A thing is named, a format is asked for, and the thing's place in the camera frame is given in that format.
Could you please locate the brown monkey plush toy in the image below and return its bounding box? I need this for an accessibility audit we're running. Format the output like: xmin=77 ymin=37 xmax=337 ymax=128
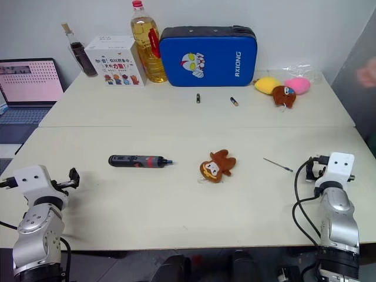
xmin=199 ymin=149 xmax=237 ymax=184

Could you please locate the open laptop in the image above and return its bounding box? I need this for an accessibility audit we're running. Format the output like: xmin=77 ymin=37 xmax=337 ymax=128
xmin=0 ymin=57 xmax=66 ymax=156

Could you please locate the blue cartoon print case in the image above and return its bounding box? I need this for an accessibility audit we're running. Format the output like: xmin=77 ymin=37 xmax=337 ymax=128
xmin=159 ymin=25 xmax=259 ymax=88

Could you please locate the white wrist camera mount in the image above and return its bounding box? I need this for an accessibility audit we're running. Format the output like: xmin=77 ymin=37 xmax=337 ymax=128
xmin=315 ymin=152 xmax=354 ymax=189
xmin=14 ymin=164 xmax=50 ymax=195

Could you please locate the pink plush toy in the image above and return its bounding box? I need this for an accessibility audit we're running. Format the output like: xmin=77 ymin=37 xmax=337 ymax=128
xmin=284 ymin=76 xmax=311 ymax=96

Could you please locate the dark sauce glass bottle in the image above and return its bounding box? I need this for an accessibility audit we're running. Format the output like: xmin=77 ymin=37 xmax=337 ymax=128
xmin=61 ymin=22 xmax=99 ymax=78

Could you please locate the yellow plush toy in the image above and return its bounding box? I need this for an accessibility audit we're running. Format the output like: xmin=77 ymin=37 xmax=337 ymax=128
xmin=254 ymin=76 xmax=283 ymax=95

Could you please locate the white printed cardboard box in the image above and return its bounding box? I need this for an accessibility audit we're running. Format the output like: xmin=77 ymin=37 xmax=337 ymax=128
xmin=83 ymin=35 xmax=147 ymax=88

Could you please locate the grey partition panel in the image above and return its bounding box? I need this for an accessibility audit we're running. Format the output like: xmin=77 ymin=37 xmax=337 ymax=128
xmin=331 ymin=16 xmax=376 ymax=147

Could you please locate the clear plastic bag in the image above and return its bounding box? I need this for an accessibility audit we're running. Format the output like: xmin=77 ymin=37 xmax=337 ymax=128
xmin=277 ymin=62 xmax=323 ymax=86

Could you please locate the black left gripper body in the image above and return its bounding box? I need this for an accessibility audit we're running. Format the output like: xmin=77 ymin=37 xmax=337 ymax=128
xmin=49 ymin=175 xmax=73 ymax=198

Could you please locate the grey red electric screwdriver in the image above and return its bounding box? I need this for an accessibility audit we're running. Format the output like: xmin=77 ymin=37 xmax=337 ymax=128
xmin=108 ymin=154 xmax=174 ymax=169

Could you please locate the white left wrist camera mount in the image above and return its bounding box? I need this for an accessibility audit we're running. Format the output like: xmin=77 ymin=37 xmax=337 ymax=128
xmin=14 ymin=164 xmax=50 ymax=195

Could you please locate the large cooking oil bottle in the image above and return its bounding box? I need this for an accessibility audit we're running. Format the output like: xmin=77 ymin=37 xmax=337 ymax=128
xmin=130 ymin=0 xmax=169 ymax=84

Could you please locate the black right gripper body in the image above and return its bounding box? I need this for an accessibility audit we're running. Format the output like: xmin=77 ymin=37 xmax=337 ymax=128
xmin=311 ymin=155 xmax=329 ymax=178

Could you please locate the brown plush with blue cap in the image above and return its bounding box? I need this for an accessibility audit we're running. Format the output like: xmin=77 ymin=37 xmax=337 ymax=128
xmin=271 ymin=85 xmax=297 ymax=110

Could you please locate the thin metal screwdriver bit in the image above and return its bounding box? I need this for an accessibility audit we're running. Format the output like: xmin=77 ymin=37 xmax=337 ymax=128
xmin=263 ymin=157 xmax=294 ymax=173

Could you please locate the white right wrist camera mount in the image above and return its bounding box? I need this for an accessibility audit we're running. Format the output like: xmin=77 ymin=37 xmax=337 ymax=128
xmin=315 ymin=152 xmax=354 ymax=189

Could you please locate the person's blurred hand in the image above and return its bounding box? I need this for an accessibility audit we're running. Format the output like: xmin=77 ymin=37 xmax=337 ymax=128
xmin=356 ymin=56 xmax=376 ymax=88

